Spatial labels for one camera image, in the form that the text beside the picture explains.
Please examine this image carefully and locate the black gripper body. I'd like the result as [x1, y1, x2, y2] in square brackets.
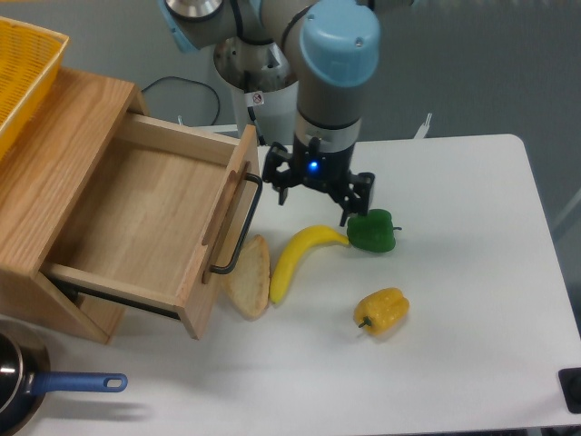
[290, 138, 355, 200]

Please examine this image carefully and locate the wooden drawer cabinet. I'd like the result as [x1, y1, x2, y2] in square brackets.
[1, 68, 148, 343]

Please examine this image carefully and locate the black corner clamp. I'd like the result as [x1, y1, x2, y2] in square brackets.
[557, 367, 581, 414]

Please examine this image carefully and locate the yellow bell pepper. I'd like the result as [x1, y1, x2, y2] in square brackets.
[353, 288, 409, 336]

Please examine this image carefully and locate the black cable on floor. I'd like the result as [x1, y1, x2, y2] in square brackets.
[141, 75, 222, 126]

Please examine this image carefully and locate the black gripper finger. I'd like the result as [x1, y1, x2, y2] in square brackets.
[339, 171, 375, 227]
[262, 142, 295, 205]

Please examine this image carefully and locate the yellow plastic basket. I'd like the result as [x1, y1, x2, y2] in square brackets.
[1, 17, 69, 156]

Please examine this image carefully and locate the triangular bread slice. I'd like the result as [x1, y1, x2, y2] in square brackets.
[222, 234, 271, 321]

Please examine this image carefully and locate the green bell pepper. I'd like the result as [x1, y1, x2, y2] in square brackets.
[347, 209, 400, 253]

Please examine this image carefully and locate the black metal drawer handle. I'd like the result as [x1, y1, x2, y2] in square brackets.
[208, 173, 263, 275]

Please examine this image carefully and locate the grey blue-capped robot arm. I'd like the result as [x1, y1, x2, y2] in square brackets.
[158, 1, 381, 221]

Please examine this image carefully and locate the yellow banana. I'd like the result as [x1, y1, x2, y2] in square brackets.
[269, 225, 350, 304]

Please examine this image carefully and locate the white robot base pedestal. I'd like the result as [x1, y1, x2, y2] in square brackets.
[213, 37, 298, 145]

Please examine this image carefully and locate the wooden top drawer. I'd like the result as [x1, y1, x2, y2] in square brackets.
[42, 114, 260, 339]

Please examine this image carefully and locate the blue-handled frying pan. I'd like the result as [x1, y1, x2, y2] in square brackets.
[1, 320, 128, 435]

